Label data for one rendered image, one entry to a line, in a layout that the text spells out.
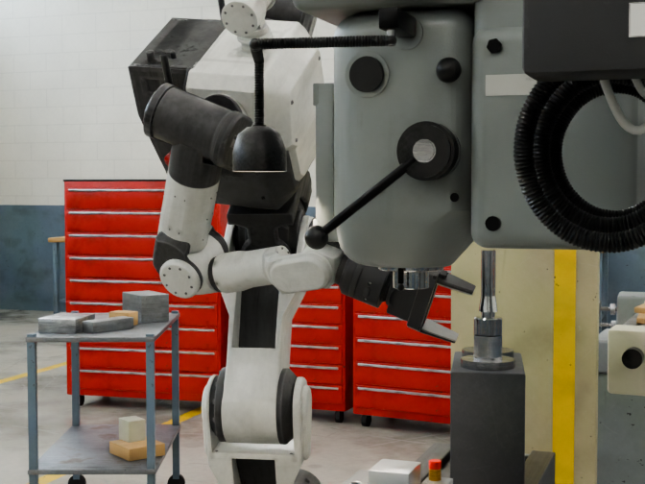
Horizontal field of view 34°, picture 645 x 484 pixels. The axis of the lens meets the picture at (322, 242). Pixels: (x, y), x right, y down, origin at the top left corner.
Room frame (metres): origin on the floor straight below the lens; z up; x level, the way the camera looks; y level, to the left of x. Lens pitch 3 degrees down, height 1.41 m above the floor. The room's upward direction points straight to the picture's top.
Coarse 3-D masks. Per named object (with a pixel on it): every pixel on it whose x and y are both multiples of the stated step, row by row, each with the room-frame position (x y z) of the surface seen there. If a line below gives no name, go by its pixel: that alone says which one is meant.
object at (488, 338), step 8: (480, 328) 1.76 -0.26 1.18; (488, 328) 1.75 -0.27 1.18; (496, 328) 1.75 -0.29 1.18; (480, 336) 1.76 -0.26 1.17; (488, 336) 1.75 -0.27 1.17; (496, 336) 1.75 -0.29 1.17; (480, 344) 1.76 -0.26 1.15; (488, 344) 1.75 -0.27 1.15; (496, 344) 1.75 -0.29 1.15; (480, 352) 1.76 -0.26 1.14; (488, 352) 1.75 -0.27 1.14; (496, 352) 1.75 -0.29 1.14; (488, 360) 1.75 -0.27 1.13
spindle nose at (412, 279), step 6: (396, 276) 1.39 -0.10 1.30; (408, 276) 1.38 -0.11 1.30; (414, 276) 1.38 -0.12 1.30; (420, 276) 1.38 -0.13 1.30; (426, 276) 1.39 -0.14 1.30; (396, 282) 1.39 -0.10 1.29; (408, 282) 1.38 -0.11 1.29; (414, 282) 1.38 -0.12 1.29; (420, 282) 1.38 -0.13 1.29; (426, 282) 1.39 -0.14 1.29; (396, 288) 1.39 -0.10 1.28; (408, 288) 1.38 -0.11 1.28; (414, 288) 1.38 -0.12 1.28; (420, 288) 1.38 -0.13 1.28; (426, 288) 1.39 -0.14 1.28
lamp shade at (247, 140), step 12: (252, 132) 1.41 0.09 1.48; (264, 132) 1.41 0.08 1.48; (276, 132) 1.42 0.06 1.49; (240, 144) 1.41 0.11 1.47; (252, 144) 1.40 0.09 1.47; (264, 144) 1.40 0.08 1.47; (276, 144) 1.41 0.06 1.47; (240, 156) 1.41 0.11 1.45; (252, 156) 1.40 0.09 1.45; (264, 156) 1.40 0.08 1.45; (276, 156) 1.41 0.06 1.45; (240, 168) 1.41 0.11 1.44; (252, 168) 1.40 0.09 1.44; (264, 168) 1.40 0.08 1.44; (276, 168) 1.41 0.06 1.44
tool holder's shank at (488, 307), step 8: (488, 256) 1.76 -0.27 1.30; (488, 264) 1.76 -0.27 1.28; (488, 272) 1.76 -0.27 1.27; (488, 280) 1.76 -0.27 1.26; (488, 288) 1.76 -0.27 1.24; (488, 296) 1.76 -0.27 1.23; (480, 304) 1.77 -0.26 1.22; (488, 304) 1.76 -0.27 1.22; (496, 304) 1.77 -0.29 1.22; (488, 312) 1.76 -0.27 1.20
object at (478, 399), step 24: (456, 360) 1.83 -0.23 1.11; (480, 360) 1.75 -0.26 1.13; (504, 360) 1.75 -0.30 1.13; (456, 384) 1.72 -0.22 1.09; (480, 384) 1.72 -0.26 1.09; (504, 384) 1.71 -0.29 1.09; (456, 408) 1.72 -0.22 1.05; (480, 408) 1.72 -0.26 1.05; (504, 408) 1.71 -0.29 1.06; (456, 432) 1.72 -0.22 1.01; (480, 432) 1.72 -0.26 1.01; (504, 432) 1.71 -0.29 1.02; (456, 456) 1.72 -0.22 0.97; (480, 456) 1.72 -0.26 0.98; (504, 456) 1.71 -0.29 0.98; (456, 480) 1.72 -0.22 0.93; (480, 480) 1.72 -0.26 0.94; (504, 480) 1.71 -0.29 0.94
